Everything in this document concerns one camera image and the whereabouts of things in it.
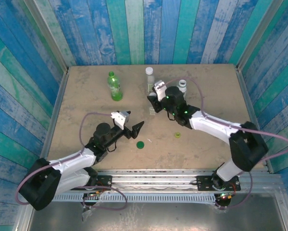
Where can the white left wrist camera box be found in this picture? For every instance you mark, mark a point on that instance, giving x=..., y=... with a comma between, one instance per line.
x=119, y=120

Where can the steel sheet panel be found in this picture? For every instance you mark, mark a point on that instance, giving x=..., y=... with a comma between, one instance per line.
x=158, y=216

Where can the dark green bottle cap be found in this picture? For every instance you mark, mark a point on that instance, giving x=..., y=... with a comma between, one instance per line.
x=140, y=144

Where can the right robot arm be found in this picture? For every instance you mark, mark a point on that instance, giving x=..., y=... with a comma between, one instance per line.
x=247, y=146

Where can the yellow-green bottle cap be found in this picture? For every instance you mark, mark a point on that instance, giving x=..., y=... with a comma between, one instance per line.
x=177, y=135

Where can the white AD milk bottle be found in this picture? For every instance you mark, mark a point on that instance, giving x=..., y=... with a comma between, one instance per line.
x=182, y=83

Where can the white bottle cap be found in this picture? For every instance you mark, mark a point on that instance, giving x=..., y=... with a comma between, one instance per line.
x=152, y=94
x=149, y=70

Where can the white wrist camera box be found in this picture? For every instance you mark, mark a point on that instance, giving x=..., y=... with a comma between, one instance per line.
x=160, y=90
x=119, y=120

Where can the green plastic bottle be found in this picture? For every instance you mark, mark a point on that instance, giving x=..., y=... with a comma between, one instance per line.
x=116, y=92

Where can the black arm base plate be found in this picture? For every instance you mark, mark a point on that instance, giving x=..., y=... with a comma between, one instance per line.
x=105, y=184
x=204, y=184

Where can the wide clear ribbed bottle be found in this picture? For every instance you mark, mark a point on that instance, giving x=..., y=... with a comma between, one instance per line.
x=150, y=83

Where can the aluminium mounting rail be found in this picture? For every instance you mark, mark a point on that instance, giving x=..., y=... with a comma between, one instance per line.
x=153, y=179

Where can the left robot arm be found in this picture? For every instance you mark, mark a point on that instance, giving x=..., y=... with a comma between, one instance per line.
x=71, y=166

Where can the small circuit board with LEDs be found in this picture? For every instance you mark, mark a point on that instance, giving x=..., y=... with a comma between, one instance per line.
x=94, y=193
x=225, y=196

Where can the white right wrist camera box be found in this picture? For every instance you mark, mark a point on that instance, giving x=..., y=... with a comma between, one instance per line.
x=160, y=90

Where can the aluminium table side rail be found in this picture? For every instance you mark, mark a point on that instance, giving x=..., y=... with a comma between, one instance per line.
x=248, y=103
x=59, y=101

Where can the aluminium corner post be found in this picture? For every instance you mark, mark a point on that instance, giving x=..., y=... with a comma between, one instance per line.
x=47, y=36
x=259, y=36

